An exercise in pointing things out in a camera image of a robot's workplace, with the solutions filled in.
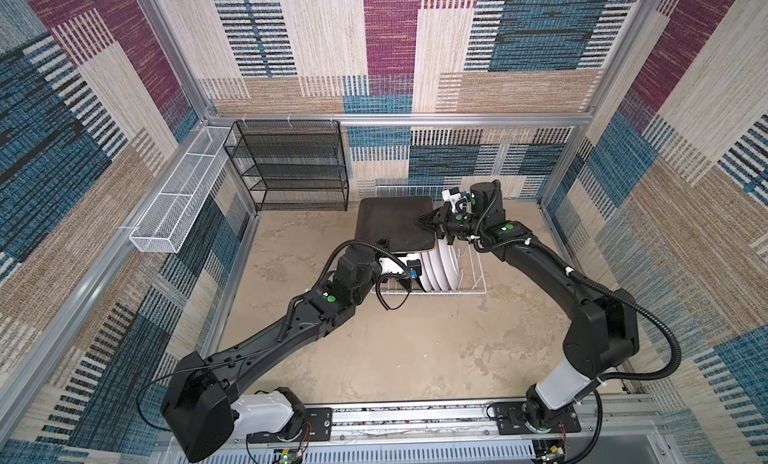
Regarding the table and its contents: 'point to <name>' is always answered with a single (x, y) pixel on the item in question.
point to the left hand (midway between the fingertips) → (382, 230)
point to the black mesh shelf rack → (291, 165)
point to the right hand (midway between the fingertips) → (413, 225)
